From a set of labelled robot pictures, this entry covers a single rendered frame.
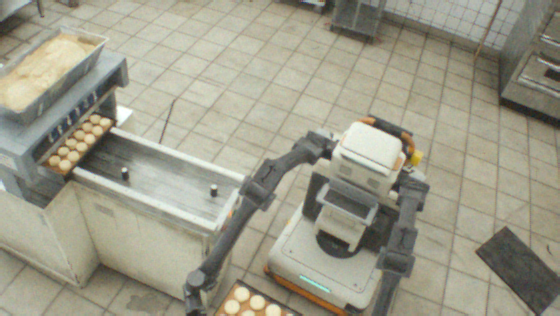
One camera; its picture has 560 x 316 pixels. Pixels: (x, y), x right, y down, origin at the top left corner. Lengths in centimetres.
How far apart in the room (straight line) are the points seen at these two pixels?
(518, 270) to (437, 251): 60
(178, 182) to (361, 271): 114
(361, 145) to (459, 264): 169
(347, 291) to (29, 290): 182
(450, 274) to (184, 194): 187
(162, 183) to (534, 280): 255
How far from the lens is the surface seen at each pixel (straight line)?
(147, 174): 206
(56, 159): 211
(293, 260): 247
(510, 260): 340
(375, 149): 167
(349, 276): 250
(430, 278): 302
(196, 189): 199
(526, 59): 448
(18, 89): 192
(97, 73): 210
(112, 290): 272
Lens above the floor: 239
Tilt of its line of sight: 47 degrees down
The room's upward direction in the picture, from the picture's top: 9 degrees clockwise
